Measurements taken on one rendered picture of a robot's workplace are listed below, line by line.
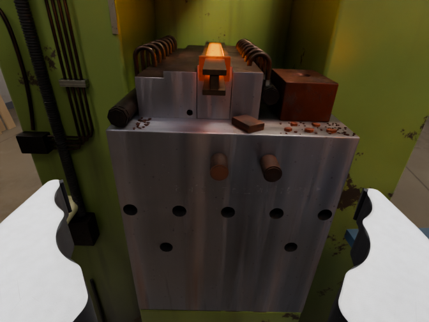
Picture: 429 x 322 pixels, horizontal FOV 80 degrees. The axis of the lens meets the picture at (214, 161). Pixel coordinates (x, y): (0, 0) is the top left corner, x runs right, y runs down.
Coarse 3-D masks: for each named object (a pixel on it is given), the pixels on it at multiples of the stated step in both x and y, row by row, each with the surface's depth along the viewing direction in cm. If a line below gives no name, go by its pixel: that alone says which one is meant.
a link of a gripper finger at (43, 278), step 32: (64, 192) 11; (0, 224) 8; (32, 224) 8; (64, 224) 9; (0, 256) 7; (32, 256) 7; (64, 256) 7; (0, 288) 6; (32, 288) 6; (64, 288) 6; (0, 320) 6; (32, 320) 6; (64, 320) 6; (96, 320) 7
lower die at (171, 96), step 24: (192, 48) 69; (144, 72) 43; (168, 72) 40; (192, 72) 40; (240, 72) 40; (144, 96) 42; (168, 96) 42; (192, 96) 42; (216, 96) 42; (240, 96) 41
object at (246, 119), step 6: (246, 114) 42; (234, 120) 41; (240, 120) 40; (246, 120) 40; (252, 120) 40; (258, 120) 40; (240, 126) 40; (246, 126) 38; (252, 126) 38; (258, 126) 39
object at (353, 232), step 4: (420, 228) 50; (424, 228) 50; (428, 228) 50; (348, 232) 48; (352, 232) 48; (356, 232) 48; (424, 232) 49; (428, 232) 49; (344, 236) 50; (348, 236) 48; (352, 236) 47; (428, 236) 48; (348, 240) 48; (352, 240) 47; (352, 244) 47
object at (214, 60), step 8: (208, 48) 53; (216, 48) 54; (200, 56) 37; (208, 56) 38; (216, 56) 38; (224, 56) 38; (200, 64) 38; (208, 64) 33; (216, 64) 33; (224, 64) 33; (200, 72) 38; (208, 72) 30; (216, 72) 30; (224, 72) 30; (208, 80) 35; (216, 80) 30; (224, 80) 39; (208, 88) 31; (216, 88) 31; (224, 88) 32
